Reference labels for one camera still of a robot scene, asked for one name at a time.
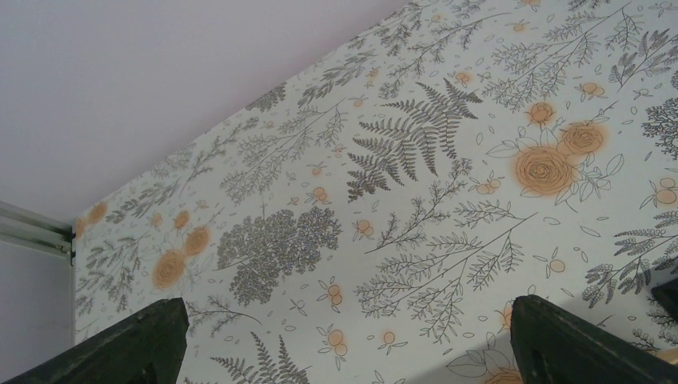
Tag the floral table mat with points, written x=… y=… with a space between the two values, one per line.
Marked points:
x=372 y=219

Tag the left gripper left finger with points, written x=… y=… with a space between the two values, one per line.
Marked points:
x=146 y=347

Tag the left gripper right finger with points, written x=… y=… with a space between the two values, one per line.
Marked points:
x=552 y=345

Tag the left frame post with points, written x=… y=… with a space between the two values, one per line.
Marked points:
x=37 y=299

